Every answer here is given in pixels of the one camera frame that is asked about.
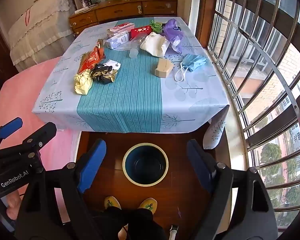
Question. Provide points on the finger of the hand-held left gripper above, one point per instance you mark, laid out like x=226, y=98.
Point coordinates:
x=43, y=135
x=11, y=127

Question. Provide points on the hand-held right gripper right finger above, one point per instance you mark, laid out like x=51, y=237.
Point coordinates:
x=199, y=166

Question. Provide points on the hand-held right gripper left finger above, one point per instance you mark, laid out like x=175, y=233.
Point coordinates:
x=91, y=166

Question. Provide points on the blue bin with cream rim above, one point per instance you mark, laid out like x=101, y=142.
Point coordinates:
x=145, y=165

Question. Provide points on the yellow wrapper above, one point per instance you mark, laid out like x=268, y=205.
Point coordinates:
x=82, y=83

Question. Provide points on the black and gold wrapper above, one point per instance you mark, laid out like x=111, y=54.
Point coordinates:
x=102, y=76

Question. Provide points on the red snack wrapper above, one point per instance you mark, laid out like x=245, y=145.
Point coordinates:
x=90, y=60

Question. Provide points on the small white packet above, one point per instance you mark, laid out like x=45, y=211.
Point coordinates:
x=113, y=64

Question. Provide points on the beige wooden block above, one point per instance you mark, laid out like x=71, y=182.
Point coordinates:
x=162, y=70

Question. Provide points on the blue face mask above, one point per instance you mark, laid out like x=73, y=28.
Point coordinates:
x=192, y=61

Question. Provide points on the white and blue carton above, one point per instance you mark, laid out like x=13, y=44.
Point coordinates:
x=116, y=41

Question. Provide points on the clear plastic cup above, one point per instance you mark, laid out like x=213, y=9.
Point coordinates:
x=136, y=46

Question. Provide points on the white bag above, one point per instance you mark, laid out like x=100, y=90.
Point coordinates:
x=155, y=45

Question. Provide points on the pink and white carton box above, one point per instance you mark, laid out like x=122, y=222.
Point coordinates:
x=121, y=27

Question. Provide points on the purple plastic bag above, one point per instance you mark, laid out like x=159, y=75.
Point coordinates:
x=173, y=31

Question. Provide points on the red gift box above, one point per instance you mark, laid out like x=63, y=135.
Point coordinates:
x=140, y=32

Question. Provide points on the green wrapper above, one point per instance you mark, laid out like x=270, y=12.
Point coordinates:
x=156, y=26

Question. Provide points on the person's left hand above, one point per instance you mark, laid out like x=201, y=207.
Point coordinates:
x=13, y=202

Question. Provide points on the pink bedsheet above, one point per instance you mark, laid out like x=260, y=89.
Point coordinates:
x=20, y=97

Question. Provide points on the yellow embroidered slipper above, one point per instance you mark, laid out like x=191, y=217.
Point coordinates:
x=112, y=202
x=147, y=205

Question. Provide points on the white plastic tube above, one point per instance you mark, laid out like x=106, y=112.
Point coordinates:
x=173, y=231

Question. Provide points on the person's black trousers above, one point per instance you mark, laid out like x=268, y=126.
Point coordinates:
x=130, y=225

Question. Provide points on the blue leaf print tablecloth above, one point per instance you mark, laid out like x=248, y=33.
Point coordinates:
x=130, y=100

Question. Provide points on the metal window grille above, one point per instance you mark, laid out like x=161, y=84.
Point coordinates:
x=277, y=132

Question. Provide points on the white lace cloth cover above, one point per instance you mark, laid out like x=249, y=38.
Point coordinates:
x=40, y=30

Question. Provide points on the white power strip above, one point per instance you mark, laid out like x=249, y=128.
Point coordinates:
x=82, y=10

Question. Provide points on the wooden dresser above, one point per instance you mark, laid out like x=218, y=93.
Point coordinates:
x=120, y=11

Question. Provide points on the white cabinet latch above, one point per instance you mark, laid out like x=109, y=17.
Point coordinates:
x=139, y=9

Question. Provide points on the wooden window frame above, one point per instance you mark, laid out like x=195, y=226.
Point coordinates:
x=206, y=12

